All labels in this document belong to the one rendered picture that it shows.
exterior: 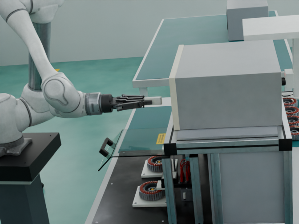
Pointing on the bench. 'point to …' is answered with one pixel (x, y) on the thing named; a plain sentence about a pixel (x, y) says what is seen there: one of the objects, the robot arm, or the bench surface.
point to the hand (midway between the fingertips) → (152, 101)
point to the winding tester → (226, 86)
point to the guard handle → (105, 146)
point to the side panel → (252, 187)
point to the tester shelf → (228, 139)
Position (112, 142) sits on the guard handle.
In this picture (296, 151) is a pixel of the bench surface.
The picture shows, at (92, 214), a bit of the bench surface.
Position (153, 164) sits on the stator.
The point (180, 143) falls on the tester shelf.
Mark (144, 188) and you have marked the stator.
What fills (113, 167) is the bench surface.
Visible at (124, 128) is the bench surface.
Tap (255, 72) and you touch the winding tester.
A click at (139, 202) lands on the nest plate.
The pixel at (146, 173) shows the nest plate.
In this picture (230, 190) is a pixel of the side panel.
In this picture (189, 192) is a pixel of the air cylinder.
